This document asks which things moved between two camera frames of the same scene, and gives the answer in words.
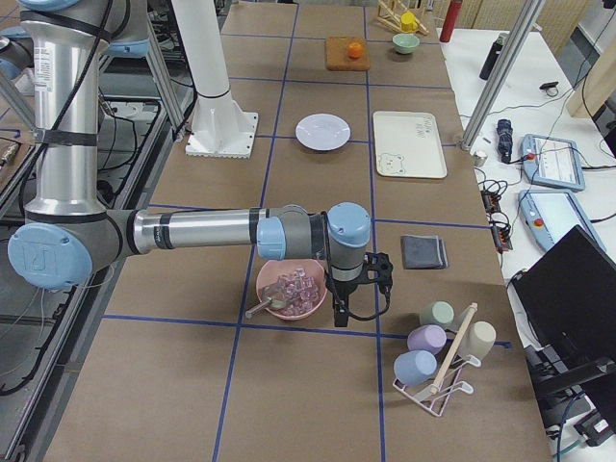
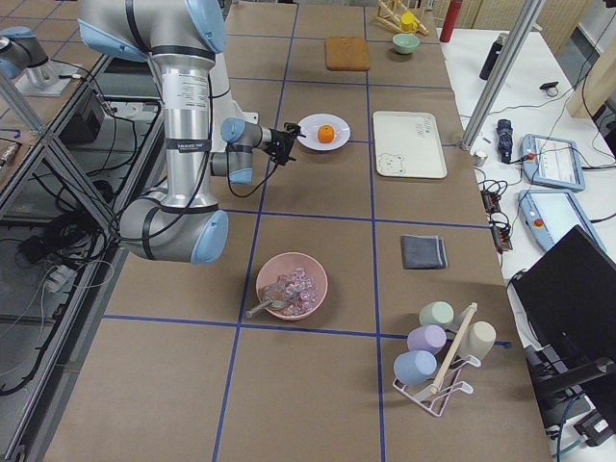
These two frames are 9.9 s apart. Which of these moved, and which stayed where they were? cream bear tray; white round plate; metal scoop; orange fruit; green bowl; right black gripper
Moved: right black gripper; orange fruit
Stayed: green bowl; white round plate; cream bear tray; metal scoop
